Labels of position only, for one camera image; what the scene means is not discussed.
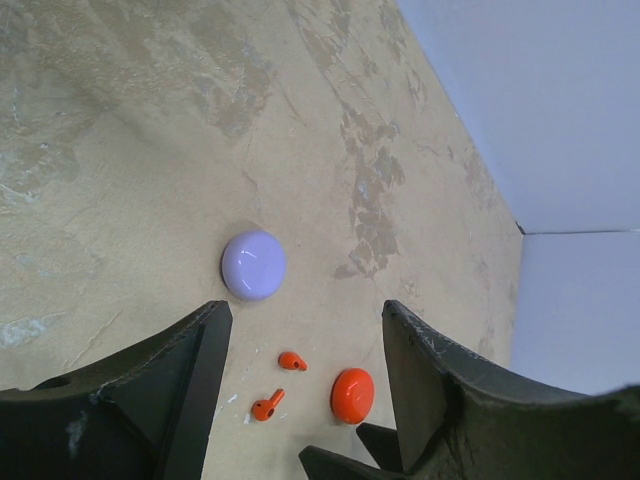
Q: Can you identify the orange earbud charging case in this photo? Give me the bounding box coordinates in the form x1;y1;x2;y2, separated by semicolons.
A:
330;368;375;425

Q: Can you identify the lower orange earbud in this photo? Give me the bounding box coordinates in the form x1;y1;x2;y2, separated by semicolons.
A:
251;389;286;422

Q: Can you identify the upper orange earbud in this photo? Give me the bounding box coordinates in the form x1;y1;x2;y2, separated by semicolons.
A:
278;351;308;371

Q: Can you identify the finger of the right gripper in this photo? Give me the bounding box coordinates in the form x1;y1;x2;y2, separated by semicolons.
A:
298;446;400;480
356;423;403;472

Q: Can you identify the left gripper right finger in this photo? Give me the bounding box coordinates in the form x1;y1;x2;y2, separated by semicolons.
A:
382;300;639;479

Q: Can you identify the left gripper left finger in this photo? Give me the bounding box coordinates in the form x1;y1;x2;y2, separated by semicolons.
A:
1;301;233;479

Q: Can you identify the orange earbud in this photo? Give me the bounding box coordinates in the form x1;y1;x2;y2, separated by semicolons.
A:
251;389;286;422
278;351;308;371

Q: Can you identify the purple earbud charging case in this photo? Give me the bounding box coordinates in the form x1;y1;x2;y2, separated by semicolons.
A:
221;230;287;301

